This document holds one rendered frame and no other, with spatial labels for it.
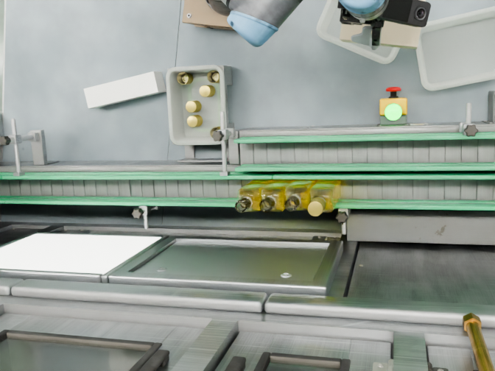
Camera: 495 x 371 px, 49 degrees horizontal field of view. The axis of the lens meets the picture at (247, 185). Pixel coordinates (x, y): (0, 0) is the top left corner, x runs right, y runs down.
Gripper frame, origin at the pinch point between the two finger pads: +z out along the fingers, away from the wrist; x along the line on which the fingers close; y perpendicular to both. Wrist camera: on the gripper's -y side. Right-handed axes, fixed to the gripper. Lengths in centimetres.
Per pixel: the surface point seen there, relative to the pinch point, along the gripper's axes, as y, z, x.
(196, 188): 45, 22, 49
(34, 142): 100, 23, 44
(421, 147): -13.5, 22.2, 28.6
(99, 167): 76, 22, 48
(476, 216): -30, 22, 44
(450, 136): -18.9, 13.8, 24.3
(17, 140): 98, 13, 42
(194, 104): 51, 28, 26
